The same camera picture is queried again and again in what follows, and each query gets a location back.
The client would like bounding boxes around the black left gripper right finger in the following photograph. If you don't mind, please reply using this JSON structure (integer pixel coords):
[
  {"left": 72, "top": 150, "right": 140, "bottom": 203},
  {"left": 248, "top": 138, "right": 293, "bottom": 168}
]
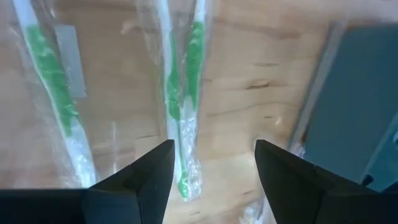
[{"left": 254, "top": 139, "right": 398, "bottom": 224}]

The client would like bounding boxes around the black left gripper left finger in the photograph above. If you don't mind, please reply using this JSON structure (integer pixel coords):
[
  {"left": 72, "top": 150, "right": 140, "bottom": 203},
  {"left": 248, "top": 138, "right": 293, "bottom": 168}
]
[{"left": 0, "top": 139, "right": 175, "bottom": 224}]

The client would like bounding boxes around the green toothbrush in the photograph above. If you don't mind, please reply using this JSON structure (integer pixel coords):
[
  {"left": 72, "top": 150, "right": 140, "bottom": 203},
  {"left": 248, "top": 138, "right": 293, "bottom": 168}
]
[
  {"left": 154, "top": 0, "right": 195, "bottom": 202},
  {"left": 12, "top": 0, "right": 99, "bottom": 189},
  {"left": 183, "top": 0, "right": 210, "bottom": 138}
]

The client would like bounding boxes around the teal plastic basket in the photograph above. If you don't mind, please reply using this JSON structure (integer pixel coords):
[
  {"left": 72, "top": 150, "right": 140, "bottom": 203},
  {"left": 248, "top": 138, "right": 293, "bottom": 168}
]
[{"left": 303, "top": 24, "right": 398, "bottom": 192}]

